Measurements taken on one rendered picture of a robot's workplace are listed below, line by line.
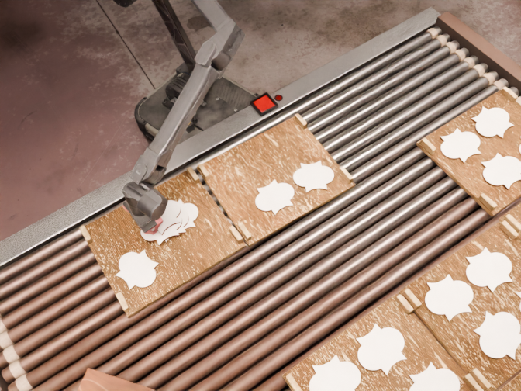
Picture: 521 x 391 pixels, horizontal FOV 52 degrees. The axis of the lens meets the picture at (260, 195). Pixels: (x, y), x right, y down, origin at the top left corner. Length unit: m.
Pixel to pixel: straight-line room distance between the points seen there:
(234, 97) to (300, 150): 1.15
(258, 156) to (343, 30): 1.95
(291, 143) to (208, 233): 0.44
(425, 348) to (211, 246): 0.69
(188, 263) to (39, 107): 2.07
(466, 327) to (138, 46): 2.73
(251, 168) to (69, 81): 2.00
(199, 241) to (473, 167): 0.94
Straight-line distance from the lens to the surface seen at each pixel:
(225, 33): 1.51
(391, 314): 1.60
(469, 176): 1.88
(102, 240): 1.75
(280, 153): 1.83
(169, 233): 1.67
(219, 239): 1.67
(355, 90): 2.05
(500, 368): 1.64
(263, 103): 1.97
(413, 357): 1.58
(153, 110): 2.94
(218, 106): 2.86
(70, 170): 3.14
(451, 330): 1.62
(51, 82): 3.62
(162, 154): 1.50
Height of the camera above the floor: 2.43
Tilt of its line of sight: 59 degrees down
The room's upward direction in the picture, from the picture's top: 4 degrees counter-clockwise
